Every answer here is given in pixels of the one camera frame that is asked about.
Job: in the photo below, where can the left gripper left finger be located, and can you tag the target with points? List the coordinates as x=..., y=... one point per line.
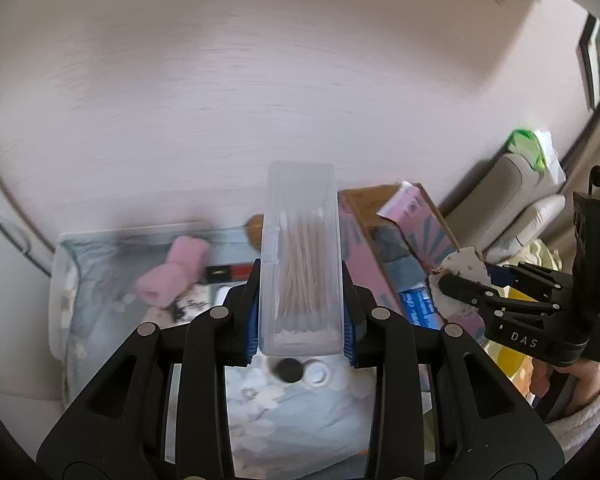
x=157, y=408

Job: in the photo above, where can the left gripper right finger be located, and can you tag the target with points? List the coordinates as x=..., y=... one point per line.
x=443, y=409

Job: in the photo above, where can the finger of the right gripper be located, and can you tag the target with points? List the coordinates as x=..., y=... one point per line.
x=520, y=274
x=481, y=295

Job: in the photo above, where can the white speckled plush pad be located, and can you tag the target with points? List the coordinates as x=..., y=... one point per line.
x=459, y=268

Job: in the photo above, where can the clear cotton swab box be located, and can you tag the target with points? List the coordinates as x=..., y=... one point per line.
x=301, y=297

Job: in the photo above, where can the pink fluffy headband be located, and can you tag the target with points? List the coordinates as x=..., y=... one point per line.
x=185, y=263

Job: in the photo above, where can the red lipstick tube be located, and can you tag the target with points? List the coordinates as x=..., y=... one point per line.
x=228, y=273

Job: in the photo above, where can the brown plush duck toy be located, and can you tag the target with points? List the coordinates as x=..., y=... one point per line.
x=254, y=229

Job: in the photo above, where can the right hand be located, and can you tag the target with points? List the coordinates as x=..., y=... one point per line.
x=562, y=391

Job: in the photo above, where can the white pillow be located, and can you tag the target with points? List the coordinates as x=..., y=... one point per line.
x=527, y=227

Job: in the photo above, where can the blue tissue packet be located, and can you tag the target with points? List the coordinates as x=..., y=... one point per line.
x=419, y=308

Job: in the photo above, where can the grey knit hat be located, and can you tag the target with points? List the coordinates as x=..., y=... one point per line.
x=401, y=268

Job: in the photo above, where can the grey sofa cushion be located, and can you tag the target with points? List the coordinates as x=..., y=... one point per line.
x=495, y=202

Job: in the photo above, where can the green white plastic bag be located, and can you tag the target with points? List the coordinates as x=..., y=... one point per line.
x=536, y=147

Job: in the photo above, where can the pink teal cardboard box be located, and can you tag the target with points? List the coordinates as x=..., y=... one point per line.
x=408, y=207

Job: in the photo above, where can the white tray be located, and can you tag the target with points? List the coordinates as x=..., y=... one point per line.
x=93, y=304

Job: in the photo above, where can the black white printed packet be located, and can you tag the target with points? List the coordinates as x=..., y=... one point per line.
x=195, y=299

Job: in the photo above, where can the floral blue cloth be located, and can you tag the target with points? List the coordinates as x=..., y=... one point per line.
x=280, y=430

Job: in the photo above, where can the black round cap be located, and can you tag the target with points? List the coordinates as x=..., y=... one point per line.
x=288, y=370

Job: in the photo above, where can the framed picture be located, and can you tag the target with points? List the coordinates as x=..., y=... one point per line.
x=589, y=48

